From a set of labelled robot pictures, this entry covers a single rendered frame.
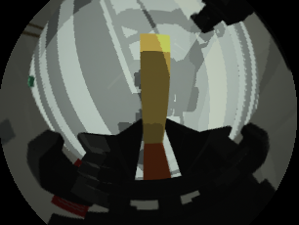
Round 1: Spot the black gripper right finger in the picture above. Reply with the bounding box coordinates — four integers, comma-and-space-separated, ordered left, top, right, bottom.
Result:
164, 119, 232, 176

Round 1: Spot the small green block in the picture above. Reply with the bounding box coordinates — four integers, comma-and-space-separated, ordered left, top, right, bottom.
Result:
27, 74, 35, 89

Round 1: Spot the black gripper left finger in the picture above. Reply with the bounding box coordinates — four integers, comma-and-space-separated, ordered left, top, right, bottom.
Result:
76, 119, 143, 179

